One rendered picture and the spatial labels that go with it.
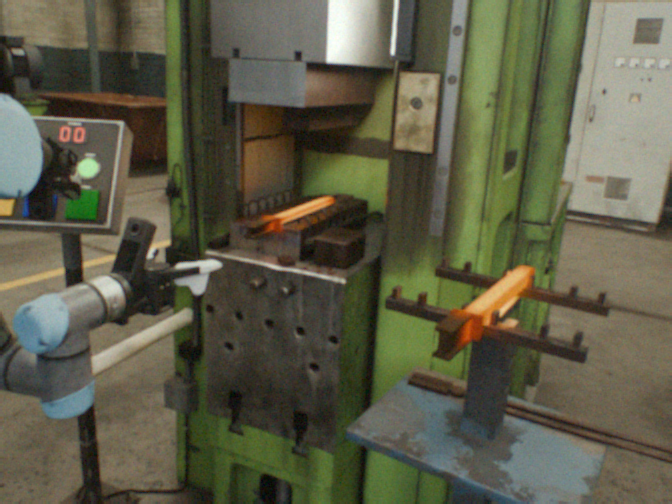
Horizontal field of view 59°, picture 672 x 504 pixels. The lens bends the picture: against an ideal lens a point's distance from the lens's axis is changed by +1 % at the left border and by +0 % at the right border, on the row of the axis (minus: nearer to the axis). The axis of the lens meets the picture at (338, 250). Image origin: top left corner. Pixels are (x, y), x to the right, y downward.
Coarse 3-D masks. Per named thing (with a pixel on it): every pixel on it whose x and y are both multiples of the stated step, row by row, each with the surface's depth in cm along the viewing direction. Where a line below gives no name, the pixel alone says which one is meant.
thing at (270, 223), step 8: (320, 200) 162; (328, 200) 163; (296, 208) 151; (304, 208) 151; (312, 208) 155; (264, 216) 139; (272, 216) 139; (280, 216) 142; (288, 216) 143; (248, 224) 132; (256, 224) 132; (264, 224) 134; (272, 224) 138; (248, 232) 131; (256, 232) 133; (264, 232) 135
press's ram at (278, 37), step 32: (224, 0) 131; (256, 0) 128; (288, 0) 124; (320, 0) 121; (352, 0) 130; (384, 0) 147; (224, 32) 133; (256, 32) 129; (288, 32) 126; (320, 32) 123; (352, 32) 133; (384, 32) 150; (352, 64) 136; (384, 64) 154
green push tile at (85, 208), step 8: (88, 192) 143; (96, 192) 143; (72, 200) 142; (80, 200) 142; (88, 200) 143; (96, 200) 143; (72, 208) 142; (80, 208) 142; (88, 208) 142; (96, 208) 142; (72, 216) 142; (80, 216) 142; (88, 216) 142; (96, 216) 142
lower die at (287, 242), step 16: (272, 208) 162; (288, 208) 158; (320, 208) 156; (336, 208) 161; (352, 208) 164; (240, 224) 144; (288, 224) 141; (304, 224) 142; (320, 224) 147; (336, 224) 156; (240, 240) 145; (256, 240) 143; (272, 240) 141; (288, 240) 139; (304, 240) 140; (304, 256) 141
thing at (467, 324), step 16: (512, 272) 107; (528, 272) 107; (496, 288) 98; (512, 288) 99; (480, 304) 91; (496, 304) 93; (448, 320) 81; (464, 320) 82; (480, 320) 84; (448, 336) 79; (464, 336) 85; (480, 336) 86; (448, 352) 80
